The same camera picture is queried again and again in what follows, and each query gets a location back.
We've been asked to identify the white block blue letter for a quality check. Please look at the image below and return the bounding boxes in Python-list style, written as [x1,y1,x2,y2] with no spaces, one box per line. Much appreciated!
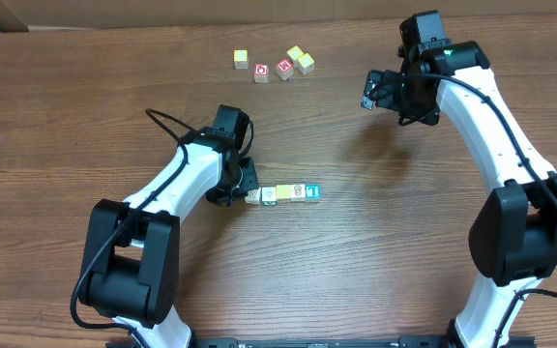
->
[305,184,321,202]

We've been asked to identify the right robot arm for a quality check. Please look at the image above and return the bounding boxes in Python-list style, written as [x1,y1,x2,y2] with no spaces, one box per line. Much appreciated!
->
[361,11,557,347]

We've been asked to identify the red block letter O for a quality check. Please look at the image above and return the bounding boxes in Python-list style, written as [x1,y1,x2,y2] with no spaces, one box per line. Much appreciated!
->
[253,64,269,83]

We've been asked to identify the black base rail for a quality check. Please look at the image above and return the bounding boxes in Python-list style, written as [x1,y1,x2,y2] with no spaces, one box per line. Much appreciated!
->
[105,335,537,348]

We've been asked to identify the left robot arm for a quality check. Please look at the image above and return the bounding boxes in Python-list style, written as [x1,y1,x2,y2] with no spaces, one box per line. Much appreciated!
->
[70,105,259,347]

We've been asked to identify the white block yellow sides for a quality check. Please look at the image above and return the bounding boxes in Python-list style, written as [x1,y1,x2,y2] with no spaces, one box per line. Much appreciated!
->
[290,184,306,202]

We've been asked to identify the white picture block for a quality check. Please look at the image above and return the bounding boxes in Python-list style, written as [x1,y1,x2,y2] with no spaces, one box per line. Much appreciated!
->
[245,188,261,205]

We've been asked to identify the yellow block back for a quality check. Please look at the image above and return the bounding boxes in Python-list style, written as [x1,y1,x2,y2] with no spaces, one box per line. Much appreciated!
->
[286,45,304,66]

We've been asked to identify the red block letter E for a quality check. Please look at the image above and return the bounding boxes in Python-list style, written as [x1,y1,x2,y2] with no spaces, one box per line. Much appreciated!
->
[276,59,294,81]

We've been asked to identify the cardboard box wall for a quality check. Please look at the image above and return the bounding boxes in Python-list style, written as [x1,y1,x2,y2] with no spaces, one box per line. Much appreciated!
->
[0,0,557,31]

